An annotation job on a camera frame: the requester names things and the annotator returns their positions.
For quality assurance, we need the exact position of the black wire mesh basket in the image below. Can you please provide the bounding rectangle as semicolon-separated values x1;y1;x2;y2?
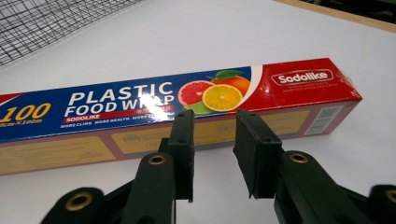
0;0;145;68

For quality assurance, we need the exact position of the plastic food wrap box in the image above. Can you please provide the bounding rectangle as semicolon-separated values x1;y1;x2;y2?
0;57;363;176

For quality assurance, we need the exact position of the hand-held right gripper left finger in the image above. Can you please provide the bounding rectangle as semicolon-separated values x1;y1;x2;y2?
120;108;196;224

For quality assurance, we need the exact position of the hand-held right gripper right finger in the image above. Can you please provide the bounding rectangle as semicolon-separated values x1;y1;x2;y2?
233;108;372;224

